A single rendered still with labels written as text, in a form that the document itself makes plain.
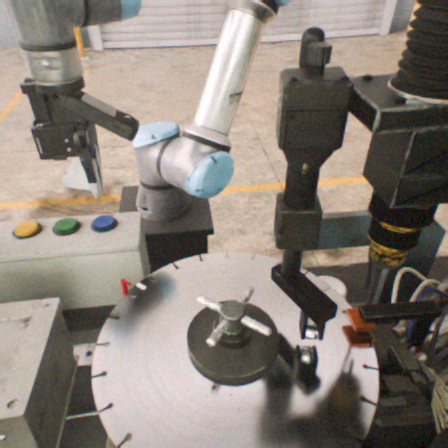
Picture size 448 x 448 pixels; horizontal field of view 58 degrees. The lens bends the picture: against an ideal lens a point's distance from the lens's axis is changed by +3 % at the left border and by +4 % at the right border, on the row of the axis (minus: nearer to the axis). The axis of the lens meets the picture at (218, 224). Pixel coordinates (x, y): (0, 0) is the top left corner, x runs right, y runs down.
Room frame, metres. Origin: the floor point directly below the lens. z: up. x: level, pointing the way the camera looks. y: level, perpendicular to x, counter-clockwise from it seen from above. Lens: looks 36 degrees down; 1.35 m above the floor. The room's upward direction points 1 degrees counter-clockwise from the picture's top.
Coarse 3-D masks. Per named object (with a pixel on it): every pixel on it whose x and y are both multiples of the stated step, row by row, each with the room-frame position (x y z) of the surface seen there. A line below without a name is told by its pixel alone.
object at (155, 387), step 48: (192, 288) 0.40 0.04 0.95; (240, 288) 0.39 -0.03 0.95; (144, 336) 0.32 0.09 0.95; (288, 336) 0.31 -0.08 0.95; (336, 336) 0.31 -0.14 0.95; (96, 384) 0.26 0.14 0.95; (144, 384) 0.25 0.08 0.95; (192, 384) 0.25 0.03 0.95; (240, 384) 0.25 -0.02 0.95; (288, 384) 0.25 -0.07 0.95; (336, 384) 0.25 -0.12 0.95; (144, 432) 0.20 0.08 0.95; (192, 432) 0.20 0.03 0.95; (240, 432) 0.20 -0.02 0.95; (288, 432) 0.20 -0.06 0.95; (336, 432) 0.20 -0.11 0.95
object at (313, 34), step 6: (306, 30) 0.38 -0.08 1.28; (312, 30) 0.37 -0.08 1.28; (318, 30) 0.37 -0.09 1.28; (306, 36) 0.37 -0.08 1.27; (312, 36) 0.37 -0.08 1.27; (318, 36) 0.37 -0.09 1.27; (324, 36) 0.37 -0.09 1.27; (306, 42) 0.37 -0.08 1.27; (312, 42) 0.37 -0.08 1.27; (300, 48) 0.38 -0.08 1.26; (306, 48) 0.37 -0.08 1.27; (300, 54) 0.38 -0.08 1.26; (306, 54) 0.37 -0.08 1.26; (300, 60) 0.38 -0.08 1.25; (300, 66) 0.38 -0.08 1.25; (306, 66) 0.37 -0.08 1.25
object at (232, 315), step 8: (248, 288) 0.35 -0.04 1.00; (200, 296) 0.33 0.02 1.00; (248, 296) 0.33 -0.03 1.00; (208, 304) 0.32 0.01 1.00; (216, 304) 0.32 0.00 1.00; (224, 304) 0.32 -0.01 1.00; (232, 304) 0.32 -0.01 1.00; (240, 304) 0.32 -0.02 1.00; (224, 312) 0.30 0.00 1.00; (232, 312) 0.30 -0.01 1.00; (240, 312) 0.30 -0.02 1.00; (224, 320) 0.30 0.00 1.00; (232, 320) 0.29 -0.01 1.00; (240, 320) 0.30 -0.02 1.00; (248, 320) 0.30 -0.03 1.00; (216, 328) 0.29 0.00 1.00; (224, 328) 0.29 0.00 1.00; (232, 328) 0.29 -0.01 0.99; (240, 328) 0.30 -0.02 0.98; (256, 328) 0.29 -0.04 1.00; (264, 328) 0.28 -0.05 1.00; (216, 336) 0.28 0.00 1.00; (208, 344) 0.27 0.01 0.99
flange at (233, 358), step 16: (192, 320) 0.33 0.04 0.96; (208, 320) 0.33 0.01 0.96; (256, 320) 0.33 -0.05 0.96; (272, 320) 0.33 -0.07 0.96; (192, 336) 0.31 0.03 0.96; (208, 336) 0.30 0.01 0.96; (224, 336) 0.29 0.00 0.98; (240, 336) 0.29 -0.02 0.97; (256, 336) 0.30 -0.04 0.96; (272, 336) 0.30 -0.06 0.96; (192, 352) 0.28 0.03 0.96; (208, 352) 0.28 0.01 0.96; (224, 352) 0.28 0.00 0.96; (240, 352) 0.28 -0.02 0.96; (256, 352) 0.28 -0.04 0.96; (272, 352) 0.28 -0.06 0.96; (208, 368) 0.26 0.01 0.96; (224, 368) 0.26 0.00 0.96; (240, 368) 0.26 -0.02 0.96; (256, 368) 0.26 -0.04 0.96
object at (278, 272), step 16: (288, 256) 0.33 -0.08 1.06; (272, 272) 0.35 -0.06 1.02; (288, 272) 0.33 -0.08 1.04; (288, 288) 0.32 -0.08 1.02; (304, 288) 0.32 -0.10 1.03; (304, 304) 0.30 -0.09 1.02; (320, 304) 0.29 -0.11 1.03; (336, 304) 0.29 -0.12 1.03; (304, 320) 0.29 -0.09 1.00; (320, 320) 0.28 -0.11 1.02; (304, 336) 0.29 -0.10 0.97; (320, 336) 0.29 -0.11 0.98
